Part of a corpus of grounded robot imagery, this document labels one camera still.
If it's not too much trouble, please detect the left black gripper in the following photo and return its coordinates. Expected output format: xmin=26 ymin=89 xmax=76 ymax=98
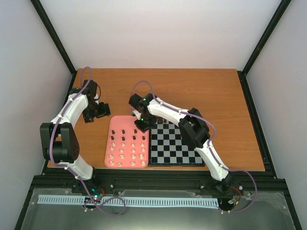
xmin=82 ymin=102 xmax=112 ymax=123

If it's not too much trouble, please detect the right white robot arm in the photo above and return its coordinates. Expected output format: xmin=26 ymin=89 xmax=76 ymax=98
xmin=129 ymin=93 xmax=234 ymax=195

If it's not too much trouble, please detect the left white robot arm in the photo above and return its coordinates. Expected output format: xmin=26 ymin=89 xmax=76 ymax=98
xmin=40 ymin=80 xmax=111 ymax=193

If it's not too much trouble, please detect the pink plastic tray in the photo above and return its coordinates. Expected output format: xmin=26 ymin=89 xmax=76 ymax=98
xmin=105 ymin=115 xmax=149 ymax=169

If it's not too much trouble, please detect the black and white chessboard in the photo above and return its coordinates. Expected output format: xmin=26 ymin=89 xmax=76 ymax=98
xmin=149 ymin=118 xmax=205 ymax=167

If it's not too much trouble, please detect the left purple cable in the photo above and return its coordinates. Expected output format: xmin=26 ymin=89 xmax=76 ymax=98
xmin=46 ymin=67 xmax=126 ymax=216

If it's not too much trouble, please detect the black aluminium base frame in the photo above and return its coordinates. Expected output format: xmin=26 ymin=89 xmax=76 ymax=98
xmin=15 ymin=71 xmax=302 ymax=230

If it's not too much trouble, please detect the left black frame post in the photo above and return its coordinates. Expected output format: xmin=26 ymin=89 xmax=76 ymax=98
xmin=30 ymin=0 xmax=77 ymax=75

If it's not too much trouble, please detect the black frame post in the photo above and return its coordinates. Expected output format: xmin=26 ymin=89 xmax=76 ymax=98
xmin=242 ymin=0 xmax=291 ymax=77
xmin=30 ymin=0 xmax=77 ymax=75

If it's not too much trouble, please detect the light blue cable duct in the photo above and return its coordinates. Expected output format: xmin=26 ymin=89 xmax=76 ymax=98
xmin=37 ymin=195 xmax=219 ymax=209

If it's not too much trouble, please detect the right black frame post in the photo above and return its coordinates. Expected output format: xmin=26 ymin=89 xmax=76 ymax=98
xmin=242 ymin=0 xmax=291 ymax=77

